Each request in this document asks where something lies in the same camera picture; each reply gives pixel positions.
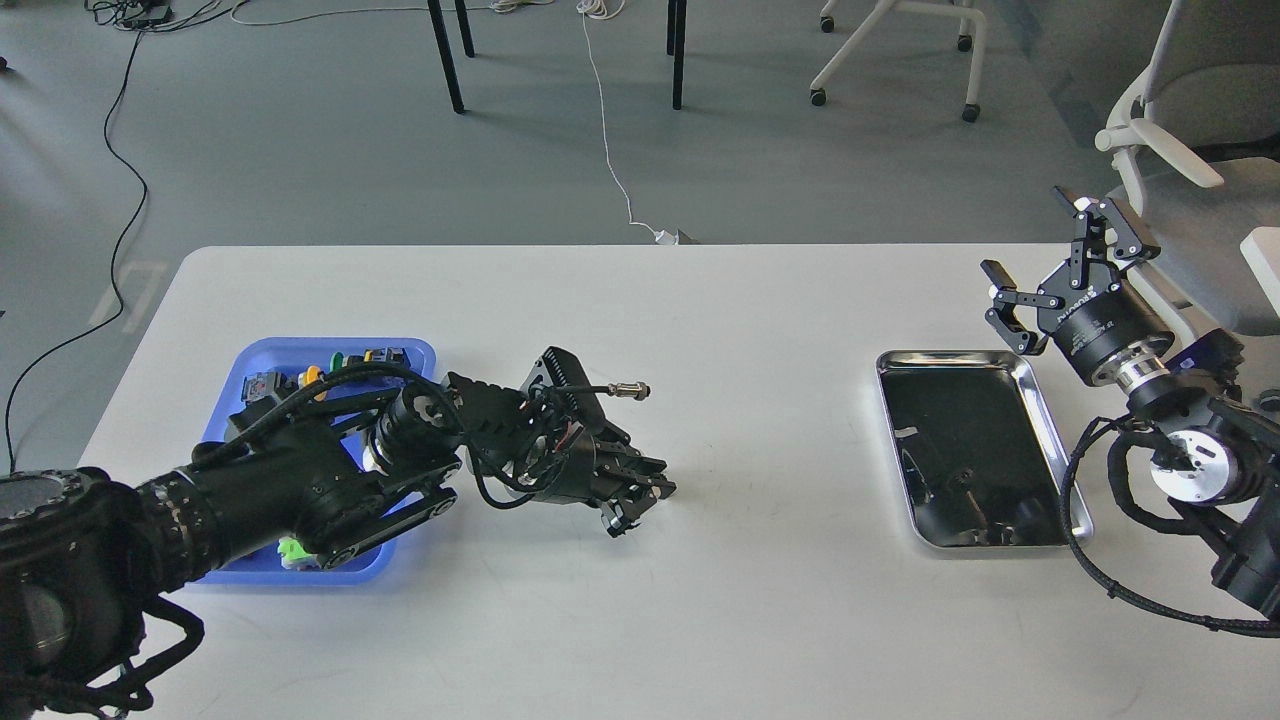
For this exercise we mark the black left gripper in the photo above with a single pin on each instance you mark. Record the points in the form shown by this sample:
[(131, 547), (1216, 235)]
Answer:
[(571, 463)]

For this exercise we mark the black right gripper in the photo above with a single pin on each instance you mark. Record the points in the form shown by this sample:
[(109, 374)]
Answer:
[(1101, 314)]

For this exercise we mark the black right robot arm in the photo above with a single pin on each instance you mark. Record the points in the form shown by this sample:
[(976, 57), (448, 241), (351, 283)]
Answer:
[(1189, 458)]

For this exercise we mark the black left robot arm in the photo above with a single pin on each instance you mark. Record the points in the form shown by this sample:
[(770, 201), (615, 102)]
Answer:
[(342, 464)]

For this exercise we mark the white office chair right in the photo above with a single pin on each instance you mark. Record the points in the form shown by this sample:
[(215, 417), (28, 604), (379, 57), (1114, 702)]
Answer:
[(1194, 139)]

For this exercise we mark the shiny metal tray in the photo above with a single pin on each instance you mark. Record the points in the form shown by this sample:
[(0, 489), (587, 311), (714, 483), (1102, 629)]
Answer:
[(980, 460)]

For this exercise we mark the black table leg right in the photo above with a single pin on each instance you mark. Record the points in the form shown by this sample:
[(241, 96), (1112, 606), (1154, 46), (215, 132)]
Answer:
[(676, 23)]

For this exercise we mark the black table leg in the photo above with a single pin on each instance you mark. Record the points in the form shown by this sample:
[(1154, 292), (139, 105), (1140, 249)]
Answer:
[(443, 45), (676, 23)]

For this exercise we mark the black table leg left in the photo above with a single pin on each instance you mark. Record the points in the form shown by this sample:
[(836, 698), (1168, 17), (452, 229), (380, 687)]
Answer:
[(443, 45)]

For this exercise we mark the grey switch with green block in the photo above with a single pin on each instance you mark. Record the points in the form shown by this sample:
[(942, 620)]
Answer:
[(294, 557)]

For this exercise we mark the yellow push button switch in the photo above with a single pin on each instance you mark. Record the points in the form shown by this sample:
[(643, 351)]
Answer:
[(275, 384)]

